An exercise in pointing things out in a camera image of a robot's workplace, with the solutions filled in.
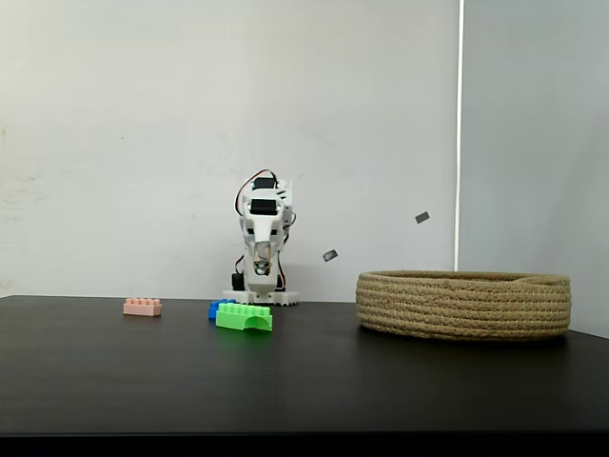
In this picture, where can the green lego block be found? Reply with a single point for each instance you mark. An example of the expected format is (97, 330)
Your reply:
(238, 317)

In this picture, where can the blue lego block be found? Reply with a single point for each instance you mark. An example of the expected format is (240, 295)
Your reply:
(212, 310)

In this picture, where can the pink lego block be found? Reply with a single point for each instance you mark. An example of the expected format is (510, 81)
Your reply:
(143, 308)

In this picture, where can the grey tape piece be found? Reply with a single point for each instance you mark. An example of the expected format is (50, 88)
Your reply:
(330, 255)
(422, 217)

